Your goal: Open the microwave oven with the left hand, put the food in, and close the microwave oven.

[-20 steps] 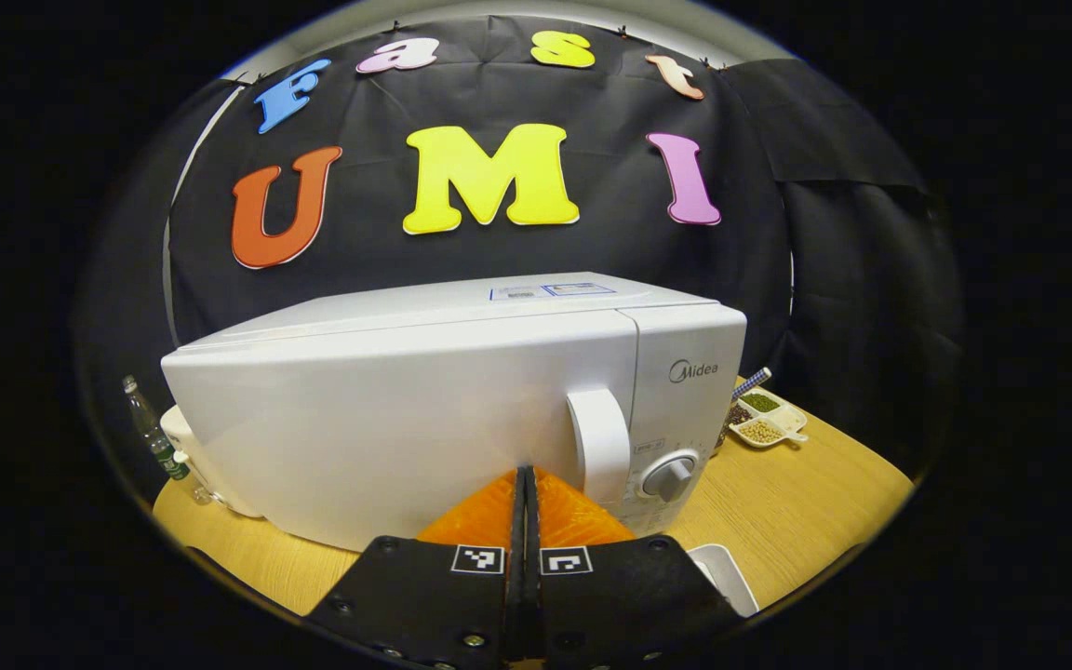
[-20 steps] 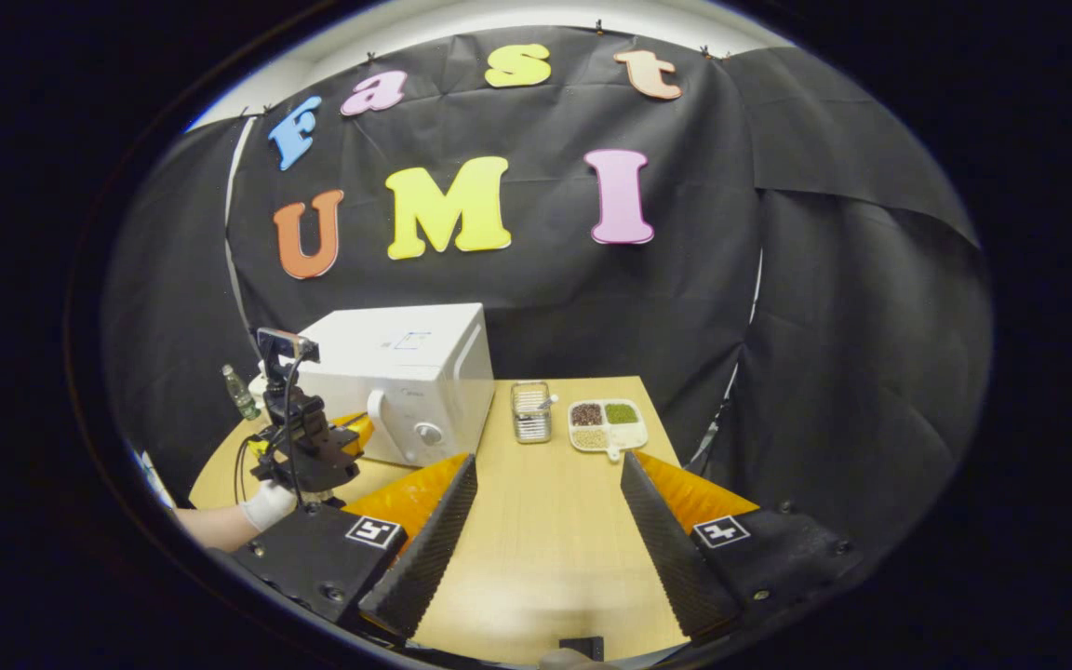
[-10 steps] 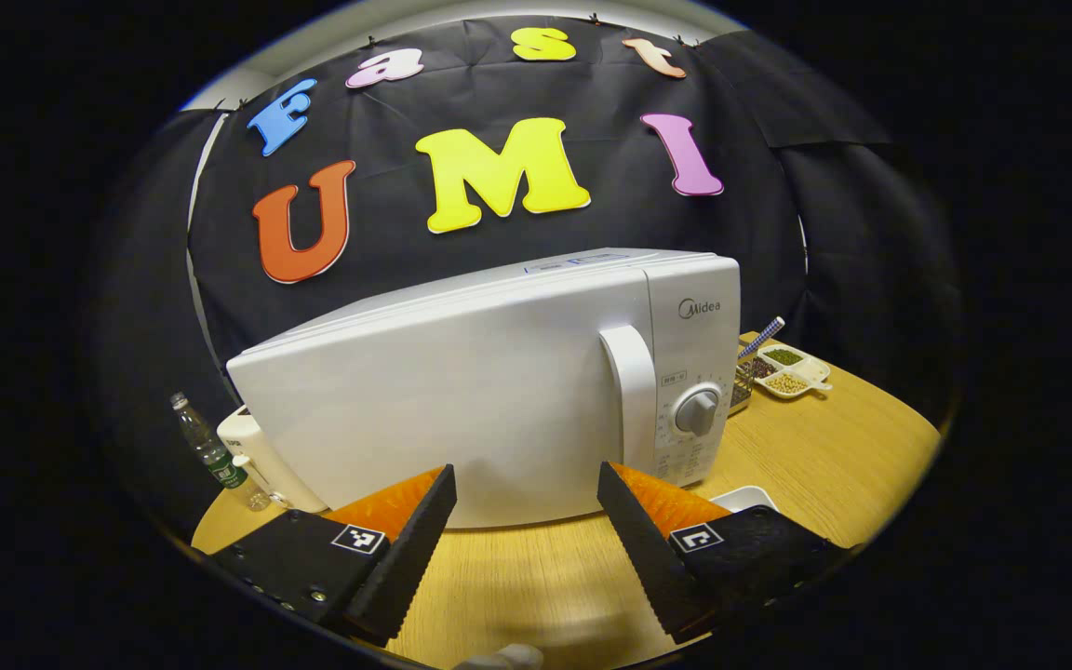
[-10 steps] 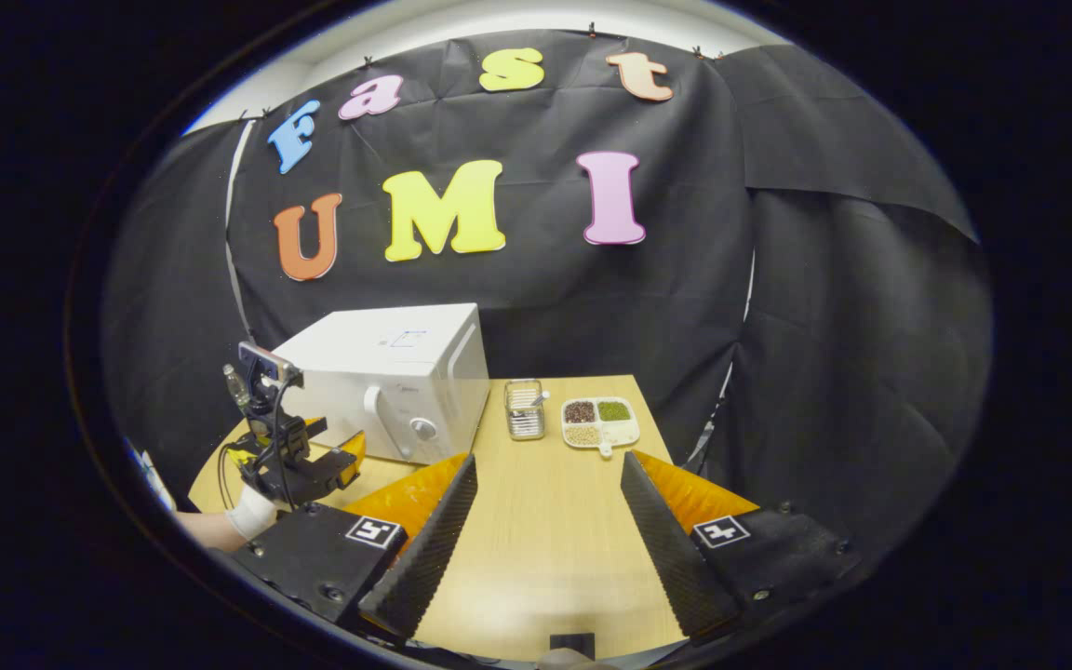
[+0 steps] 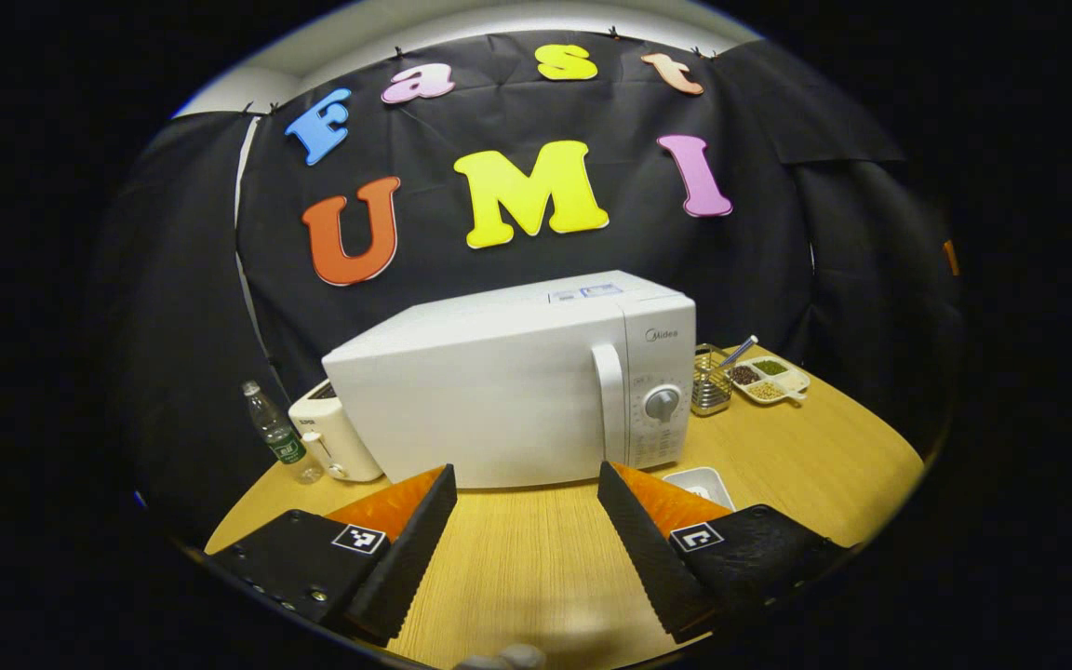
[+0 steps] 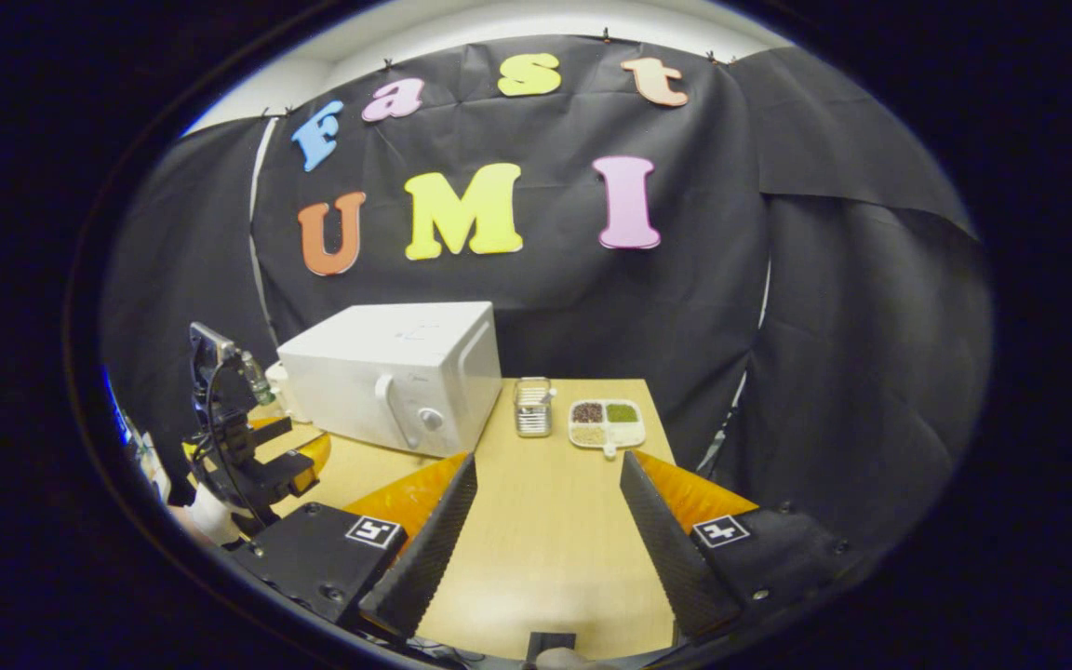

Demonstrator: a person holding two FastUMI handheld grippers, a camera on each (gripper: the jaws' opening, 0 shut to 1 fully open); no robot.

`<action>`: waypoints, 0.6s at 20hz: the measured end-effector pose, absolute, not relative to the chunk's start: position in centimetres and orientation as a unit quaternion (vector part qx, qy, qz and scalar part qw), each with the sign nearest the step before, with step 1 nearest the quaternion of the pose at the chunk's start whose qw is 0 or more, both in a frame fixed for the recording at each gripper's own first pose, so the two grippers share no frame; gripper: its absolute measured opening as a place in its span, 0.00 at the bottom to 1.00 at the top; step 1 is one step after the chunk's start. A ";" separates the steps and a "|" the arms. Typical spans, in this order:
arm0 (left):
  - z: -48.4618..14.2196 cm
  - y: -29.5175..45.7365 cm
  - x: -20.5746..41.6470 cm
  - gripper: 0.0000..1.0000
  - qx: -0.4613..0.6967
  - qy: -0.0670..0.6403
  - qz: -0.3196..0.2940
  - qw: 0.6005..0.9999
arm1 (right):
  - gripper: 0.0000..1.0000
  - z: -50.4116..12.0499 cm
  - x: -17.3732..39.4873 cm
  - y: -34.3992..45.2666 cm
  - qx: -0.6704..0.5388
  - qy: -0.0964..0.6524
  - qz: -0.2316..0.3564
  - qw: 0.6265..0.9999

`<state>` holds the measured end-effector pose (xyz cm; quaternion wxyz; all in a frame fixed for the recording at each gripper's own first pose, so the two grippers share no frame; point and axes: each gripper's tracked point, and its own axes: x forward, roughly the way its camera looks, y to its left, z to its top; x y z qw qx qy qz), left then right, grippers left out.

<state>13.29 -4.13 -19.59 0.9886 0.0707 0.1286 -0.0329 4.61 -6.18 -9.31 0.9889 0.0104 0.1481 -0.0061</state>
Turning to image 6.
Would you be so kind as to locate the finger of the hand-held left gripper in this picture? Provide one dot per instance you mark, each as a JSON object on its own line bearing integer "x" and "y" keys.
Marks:
{"x": 271, "y": 431}
{"x": 289, "y": 473}

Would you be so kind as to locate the white microwave oven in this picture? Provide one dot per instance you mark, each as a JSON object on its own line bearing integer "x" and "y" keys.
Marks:
{"x": 387, "y": 372}

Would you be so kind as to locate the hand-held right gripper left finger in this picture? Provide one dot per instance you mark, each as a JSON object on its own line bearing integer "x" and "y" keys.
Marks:
{"x": 424, "y": 568}

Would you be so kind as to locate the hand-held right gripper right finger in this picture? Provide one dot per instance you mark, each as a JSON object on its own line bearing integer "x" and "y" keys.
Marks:
{"x": 676, "y": 568}

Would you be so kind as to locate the white divided dish of grains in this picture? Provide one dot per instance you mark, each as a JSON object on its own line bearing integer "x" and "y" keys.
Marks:
{"x": 606, "y": 423}

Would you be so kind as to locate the black backdrop cloth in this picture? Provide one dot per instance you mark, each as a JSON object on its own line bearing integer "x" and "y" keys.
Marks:
{"x": 685, "y": 307}

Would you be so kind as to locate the clear plastic water bottle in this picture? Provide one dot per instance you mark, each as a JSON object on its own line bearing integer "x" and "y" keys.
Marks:
{"x": 258, "y": 377}

